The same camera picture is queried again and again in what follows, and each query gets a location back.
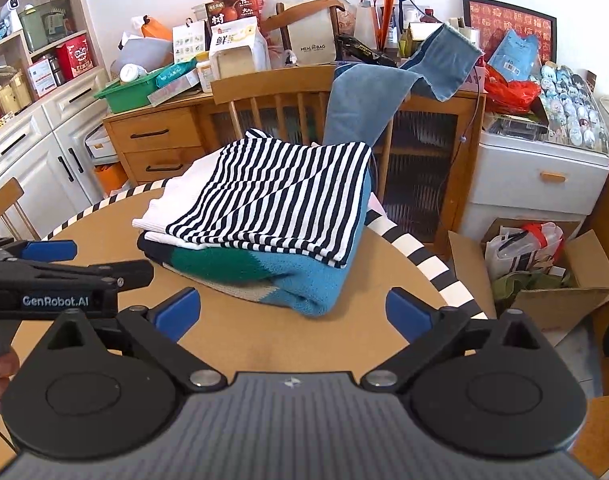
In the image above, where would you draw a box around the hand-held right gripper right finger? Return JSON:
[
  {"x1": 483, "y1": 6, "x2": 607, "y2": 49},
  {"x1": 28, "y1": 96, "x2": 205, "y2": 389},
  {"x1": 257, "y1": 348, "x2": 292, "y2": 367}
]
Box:
[{"x1": 361, "y1": 287, "x2": 555, "y2": 394}]

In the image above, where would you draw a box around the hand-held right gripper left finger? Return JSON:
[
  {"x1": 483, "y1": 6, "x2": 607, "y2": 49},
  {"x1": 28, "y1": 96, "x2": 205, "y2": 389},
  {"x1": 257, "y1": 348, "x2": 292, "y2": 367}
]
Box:
[{"x1": 34, "y1": 287, "x2": 228, "y2": 395}]

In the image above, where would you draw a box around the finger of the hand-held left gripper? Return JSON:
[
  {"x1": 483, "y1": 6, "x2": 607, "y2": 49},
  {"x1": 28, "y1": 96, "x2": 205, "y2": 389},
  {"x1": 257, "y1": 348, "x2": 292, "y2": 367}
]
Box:
[
  {"x1": 14, "y1": 259, "x2": 155, "y2": 291},
  {"x1": 0, "y1": 239, "x2": 78, "y2": 263}
]

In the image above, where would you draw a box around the white garment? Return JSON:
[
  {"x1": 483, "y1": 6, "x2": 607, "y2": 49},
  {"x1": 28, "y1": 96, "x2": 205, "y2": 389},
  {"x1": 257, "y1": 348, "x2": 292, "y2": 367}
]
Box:
[{"x1": 132, "y1": 152, "x2": 225, "y2": 251}]

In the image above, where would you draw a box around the blue green knit sweater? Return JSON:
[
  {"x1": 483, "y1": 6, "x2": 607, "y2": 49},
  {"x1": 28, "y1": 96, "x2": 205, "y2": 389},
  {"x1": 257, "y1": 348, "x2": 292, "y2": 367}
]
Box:
[{"x1": 137, "y1": 170, "x2": 374, "y2": 317}]

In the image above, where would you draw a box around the navy white striped shirt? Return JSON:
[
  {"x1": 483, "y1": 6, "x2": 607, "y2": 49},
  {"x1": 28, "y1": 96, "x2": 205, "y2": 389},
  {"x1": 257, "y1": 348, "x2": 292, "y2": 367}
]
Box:
[{"x1": 165, "y1": 128, "x2": 374, "y2": 267}]

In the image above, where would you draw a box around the person's left hand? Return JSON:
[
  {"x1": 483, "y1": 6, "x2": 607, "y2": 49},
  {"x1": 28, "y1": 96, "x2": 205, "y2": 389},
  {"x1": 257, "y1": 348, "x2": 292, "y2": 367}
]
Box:
[{"x1": 0, "y1": 352, "x2": 21, "y2": 401}]

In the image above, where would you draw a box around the wooden spindle-back chair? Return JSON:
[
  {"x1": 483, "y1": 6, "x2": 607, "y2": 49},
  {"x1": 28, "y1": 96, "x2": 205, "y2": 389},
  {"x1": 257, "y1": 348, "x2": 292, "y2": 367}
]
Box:
[
  {"x1": 211, "y1": 64, "x2": 410, "y2": 211},
  {"x1": 0, "y1": 177, "x2": 41, "y2": 242}
]

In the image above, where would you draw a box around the white cabinet with shelves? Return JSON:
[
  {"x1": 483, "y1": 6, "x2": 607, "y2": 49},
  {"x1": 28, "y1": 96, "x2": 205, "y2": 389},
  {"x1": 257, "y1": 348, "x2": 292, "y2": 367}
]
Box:
[{"x1": 0, "y1": 0, "x2": 116, "y2": 222}]

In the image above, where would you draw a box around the orange paper bag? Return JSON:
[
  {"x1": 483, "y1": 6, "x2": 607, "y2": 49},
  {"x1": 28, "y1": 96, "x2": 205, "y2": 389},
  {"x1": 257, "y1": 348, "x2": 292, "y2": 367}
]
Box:
[{"x1": 93, "y1": 162, "x2": 131, "y2": 197}]

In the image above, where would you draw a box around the white storage cart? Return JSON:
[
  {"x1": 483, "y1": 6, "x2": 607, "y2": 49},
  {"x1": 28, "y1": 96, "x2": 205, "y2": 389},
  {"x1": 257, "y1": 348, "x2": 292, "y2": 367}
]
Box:
[{"x1": 86, "y1": 125, "x2": 122, "y2": 171}]

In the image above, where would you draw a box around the white plastic bag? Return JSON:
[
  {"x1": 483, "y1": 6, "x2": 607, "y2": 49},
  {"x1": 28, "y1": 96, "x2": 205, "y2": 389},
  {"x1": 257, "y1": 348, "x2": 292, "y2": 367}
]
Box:
[{"x1": 485, "y1": 222, "x2": 566, "y2": 282}]

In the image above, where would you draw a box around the wooden sideboard with drawers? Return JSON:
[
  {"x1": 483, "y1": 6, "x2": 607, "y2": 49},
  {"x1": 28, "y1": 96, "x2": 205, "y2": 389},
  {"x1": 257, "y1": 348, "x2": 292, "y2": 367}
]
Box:
[{"x1": 103, "y1": 87, "x2": 487, "y2": 256}]

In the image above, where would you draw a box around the cardboard box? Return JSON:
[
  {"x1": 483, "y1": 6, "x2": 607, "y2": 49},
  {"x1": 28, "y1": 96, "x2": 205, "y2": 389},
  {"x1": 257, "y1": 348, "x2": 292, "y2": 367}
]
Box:
[{"x1": 447, "y1": 217, "x2": 609, "y2": 334}]

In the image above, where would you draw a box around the green plastic bin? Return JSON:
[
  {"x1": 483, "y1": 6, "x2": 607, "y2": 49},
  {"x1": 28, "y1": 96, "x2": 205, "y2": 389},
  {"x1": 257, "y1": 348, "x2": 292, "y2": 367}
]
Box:
[{"x1": 94, "y1": 66, "x2": 179, "y2": 114}]

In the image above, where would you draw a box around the white red carton box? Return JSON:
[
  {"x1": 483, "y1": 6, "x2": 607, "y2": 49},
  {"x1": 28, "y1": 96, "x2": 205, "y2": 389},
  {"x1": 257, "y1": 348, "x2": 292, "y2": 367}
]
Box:
[{"x1": 27, "y1": 55, "x2": 58, "y2": 97}]

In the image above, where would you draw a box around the white drawer unit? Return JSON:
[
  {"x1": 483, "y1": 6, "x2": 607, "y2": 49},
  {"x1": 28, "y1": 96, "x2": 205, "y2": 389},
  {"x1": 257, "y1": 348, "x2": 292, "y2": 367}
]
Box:
[{"x1": 459, "y1": 129, "x2": 609, "y2": 232}]

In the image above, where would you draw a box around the red snack tin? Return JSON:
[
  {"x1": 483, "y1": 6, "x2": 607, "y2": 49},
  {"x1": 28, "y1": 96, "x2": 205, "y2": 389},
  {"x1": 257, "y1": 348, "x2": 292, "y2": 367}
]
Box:
[{"x1": 54, "y1": 34, "x2": 96, "y2": 80}]

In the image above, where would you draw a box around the white jar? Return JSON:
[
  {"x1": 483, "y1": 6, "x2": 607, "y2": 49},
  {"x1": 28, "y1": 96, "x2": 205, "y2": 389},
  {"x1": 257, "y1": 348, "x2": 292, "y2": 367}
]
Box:
[{"x1": 119, "y1": 63, "x2": 150, "y2": 84}]

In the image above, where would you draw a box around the green wet wipes pack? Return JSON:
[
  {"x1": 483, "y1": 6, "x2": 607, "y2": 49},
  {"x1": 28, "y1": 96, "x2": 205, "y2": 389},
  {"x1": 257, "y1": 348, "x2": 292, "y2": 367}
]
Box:
[{"x1": 154, "y1": 57, "x2": 201, "y2": 89}]

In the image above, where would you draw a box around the white pill bottle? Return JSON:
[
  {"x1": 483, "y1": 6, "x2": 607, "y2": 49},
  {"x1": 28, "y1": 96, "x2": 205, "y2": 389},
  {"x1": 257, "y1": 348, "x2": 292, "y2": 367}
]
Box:
[{"x1": 196, "y1": 57, "x2": 215, "y2": 94}]

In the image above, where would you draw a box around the blue denim cloth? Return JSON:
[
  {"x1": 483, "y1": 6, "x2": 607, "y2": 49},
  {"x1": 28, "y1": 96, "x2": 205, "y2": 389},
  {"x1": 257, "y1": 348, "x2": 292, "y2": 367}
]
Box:
[{"x1": 323, "y1": 24, "x2": 484, "y2": 148}]

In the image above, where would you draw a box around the grey pouch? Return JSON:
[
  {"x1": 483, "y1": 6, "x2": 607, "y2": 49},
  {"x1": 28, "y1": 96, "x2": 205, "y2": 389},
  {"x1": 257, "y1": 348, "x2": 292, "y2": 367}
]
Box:
[{"x1": 109, "y1": 35, "x2": 176, "y2": 81}]

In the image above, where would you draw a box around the green tin box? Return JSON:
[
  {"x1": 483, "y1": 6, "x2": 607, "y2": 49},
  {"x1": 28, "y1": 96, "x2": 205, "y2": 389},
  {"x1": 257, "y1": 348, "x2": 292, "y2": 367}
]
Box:
[{"x1": 19, "y1": 0, "x2": 73, "y2": 52}]

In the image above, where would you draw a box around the white printed pouch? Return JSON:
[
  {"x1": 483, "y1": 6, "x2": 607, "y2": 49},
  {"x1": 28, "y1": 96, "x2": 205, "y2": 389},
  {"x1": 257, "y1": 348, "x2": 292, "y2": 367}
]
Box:
[{"x1": 172, "y1": 19, "x2": 210, "y2": 65}]

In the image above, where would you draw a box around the white toy robot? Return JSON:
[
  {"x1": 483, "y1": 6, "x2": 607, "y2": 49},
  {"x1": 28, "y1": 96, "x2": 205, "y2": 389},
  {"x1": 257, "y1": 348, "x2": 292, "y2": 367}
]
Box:
[{"x1": 0, "y1": 0, "x2": 23, "y2": 42}]

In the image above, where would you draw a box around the red plastic bag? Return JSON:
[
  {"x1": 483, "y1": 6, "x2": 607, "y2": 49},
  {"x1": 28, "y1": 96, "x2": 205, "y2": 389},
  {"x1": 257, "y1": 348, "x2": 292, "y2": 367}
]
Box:
[{"x1": 483, "y1": 65, "x2": 543, "y2": 114}]

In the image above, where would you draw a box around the orange dry bag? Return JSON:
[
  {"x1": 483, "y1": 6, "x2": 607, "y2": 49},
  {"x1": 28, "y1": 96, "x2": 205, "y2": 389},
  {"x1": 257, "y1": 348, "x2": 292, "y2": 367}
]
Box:
[{"x1": 141, "y1": 15, "x2": 174, "y2": 42}]

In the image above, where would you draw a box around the white carton with yellow print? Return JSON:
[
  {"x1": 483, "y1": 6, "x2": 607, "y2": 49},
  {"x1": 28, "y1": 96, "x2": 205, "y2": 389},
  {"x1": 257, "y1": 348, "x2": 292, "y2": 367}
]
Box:
[{"x1": 208, "y1": 16, "x2": 271, "y2": 80}]

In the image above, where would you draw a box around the black yellow tool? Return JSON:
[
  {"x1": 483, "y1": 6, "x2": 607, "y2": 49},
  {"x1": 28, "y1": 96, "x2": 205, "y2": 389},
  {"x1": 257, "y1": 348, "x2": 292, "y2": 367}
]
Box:
[{"x1": 336, "y1": 35, "x2": 398, "y2": 69}]

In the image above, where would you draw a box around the clear badge display tray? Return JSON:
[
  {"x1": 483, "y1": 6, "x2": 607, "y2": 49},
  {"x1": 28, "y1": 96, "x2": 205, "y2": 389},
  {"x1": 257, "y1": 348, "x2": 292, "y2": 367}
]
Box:
[{"x1": 533, "y1": 61, "x2": 609, "y2": 155}]

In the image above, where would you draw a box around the blue packet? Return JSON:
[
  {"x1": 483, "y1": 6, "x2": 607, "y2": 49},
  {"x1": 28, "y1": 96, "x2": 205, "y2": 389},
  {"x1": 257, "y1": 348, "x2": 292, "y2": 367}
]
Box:
[{"x1": 487, "y1": 29, "x2": 541, "y2": 82}]

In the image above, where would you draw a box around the red printed box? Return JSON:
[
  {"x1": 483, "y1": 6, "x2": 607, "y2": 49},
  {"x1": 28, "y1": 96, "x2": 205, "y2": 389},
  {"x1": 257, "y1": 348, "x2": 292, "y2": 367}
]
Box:
[{"x1": 203, "y1": 0, "x2": 264, "y2": 27}]

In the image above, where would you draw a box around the white paper gift bag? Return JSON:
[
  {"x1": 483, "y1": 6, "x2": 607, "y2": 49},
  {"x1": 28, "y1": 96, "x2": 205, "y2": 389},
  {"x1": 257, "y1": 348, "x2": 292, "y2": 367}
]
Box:
[{"x1": 353, "y1": 0, "x2": 385, "y2": 48}]

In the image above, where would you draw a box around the beige canvas tote bag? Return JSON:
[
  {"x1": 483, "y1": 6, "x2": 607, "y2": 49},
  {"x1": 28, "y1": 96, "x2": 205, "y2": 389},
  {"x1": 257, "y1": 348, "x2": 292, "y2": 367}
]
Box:
[{"x1": 278, "y1": 2, "x2": 346, "y2": 67}]

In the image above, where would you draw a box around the orange paper roll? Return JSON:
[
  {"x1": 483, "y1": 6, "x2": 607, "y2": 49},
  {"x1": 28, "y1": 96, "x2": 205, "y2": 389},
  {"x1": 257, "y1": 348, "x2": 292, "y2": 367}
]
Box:
[{"x1": 379, "y1": 0, "x2": 401, "y2": 47}]

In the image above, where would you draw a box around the red framed picture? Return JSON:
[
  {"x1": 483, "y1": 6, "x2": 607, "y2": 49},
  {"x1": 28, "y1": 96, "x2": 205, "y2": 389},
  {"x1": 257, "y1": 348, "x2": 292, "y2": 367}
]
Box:
[{"x1": 462, "y1": 0, "x2": 558, "y2": 67}]

